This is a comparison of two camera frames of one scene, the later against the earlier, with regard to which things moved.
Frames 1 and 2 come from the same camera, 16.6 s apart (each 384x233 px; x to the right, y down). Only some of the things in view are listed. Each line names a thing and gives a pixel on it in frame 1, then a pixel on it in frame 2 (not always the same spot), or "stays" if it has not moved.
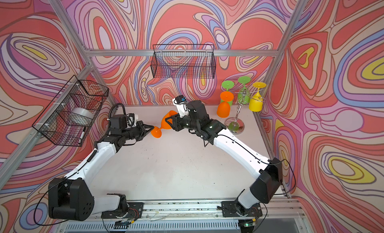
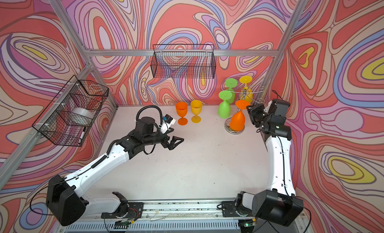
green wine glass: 244,95 → 231,83
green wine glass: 227,85 → 224,109
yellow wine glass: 255,103 → 246,93
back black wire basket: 186,61 stays
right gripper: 176,120 → 252,111
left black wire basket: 70,117 stays
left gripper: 142,132 → 166,144
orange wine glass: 156,131 → 181,108
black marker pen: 82,134 stays
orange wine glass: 223,108 → 237,120
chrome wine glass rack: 235,125 stays
